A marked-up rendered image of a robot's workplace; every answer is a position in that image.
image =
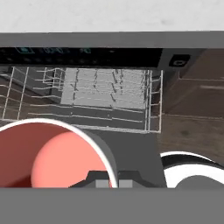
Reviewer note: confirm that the dishwasher with black control panel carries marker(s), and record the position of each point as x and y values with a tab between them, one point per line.
116	57

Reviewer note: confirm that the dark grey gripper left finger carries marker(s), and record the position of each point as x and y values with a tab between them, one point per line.
97	178

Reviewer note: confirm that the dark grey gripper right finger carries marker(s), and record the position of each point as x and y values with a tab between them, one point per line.
128	178

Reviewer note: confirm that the grey cup with red inside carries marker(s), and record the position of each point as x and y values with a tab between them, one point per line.
55	157

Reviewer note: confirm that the brown wood cabinet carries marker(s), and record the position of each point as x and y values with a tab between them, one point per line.
198	90

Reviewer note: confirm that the white and black round object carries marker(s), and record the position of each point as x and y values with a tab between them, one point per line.
186	172

